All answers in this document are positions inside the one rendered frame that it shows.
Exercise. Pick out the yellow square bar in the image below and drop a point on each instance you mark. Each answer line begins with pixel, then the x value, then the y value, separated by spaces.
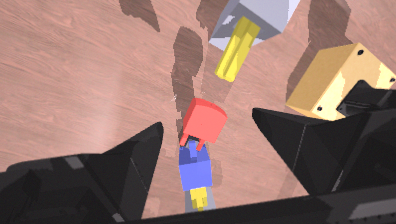
pixel 244 23

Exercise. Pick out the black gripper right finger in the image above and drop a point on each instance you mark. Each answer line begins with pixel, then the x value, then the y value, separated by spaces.
pixel 320 153

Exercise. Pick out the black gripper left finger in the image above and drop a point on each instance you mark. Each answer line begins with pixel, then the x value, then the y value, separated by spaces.
pixel 120 177

